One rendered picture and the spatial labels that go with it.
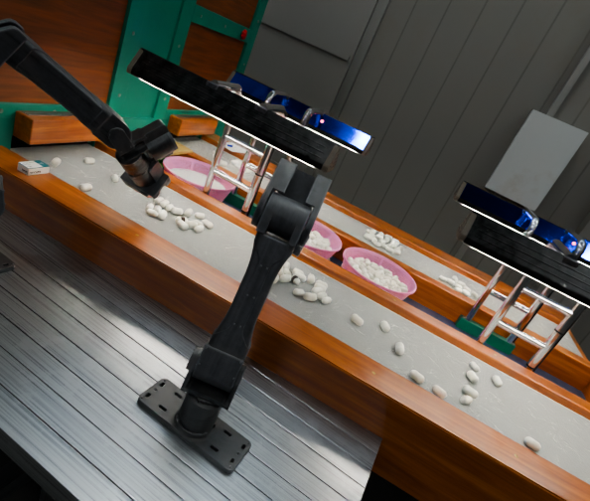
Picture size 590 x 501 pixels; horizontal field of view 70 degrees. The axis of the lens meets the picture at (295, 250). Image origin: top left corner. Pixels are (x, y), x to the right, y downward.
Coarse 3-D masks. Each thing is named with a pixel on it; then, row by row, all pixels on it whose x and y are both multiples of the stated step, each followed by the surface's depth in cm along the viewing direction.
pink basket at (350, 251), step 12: (348, 252) 146; (360, 252) 151; (372, 252) 152; (348, 264) 134; (384, 264) 152; (396, 264) 151; (360, 276) 131; (408, 276) 146; (384, 288) 129; (408, 288) 143
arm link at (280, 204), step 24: (264, 216) 64; (288, 216) 64; (264, 240) 65; (288, 240) 66; (264, 264) 65; (240, 288) 65; (264, 288) 65; (240, 312) 65; (216, 336) 66; (240, 336) 66; (216, 360) 66; (240, 360) 66; (216, 384) 67
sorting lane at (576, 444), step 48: (96, 192) 115; (192, 240) 113; (240, 240) 125; (288, 288) 111; (336, 288) 122; (336, 336) 100; (384, 336) 109; (432, 336) 120; (432, 384) 99; (480, 384) 107; (528, 432) 97; (576, 432) 106
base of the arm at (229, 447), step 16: (160, 384) 75; (144, 400) 71; (160, 400) 72; (176, 400) 74; (192, 400) 67; (160, 416) 70; (176, 416) 70; (192, 416) 67; (208, 416) 67; (176, 432) 69; (192, 432) 68; (208, 432) 70; (224, 432) 72; (208, 448) 68; (224, 448) 69; (240, 448) 70; (224, 464) 67
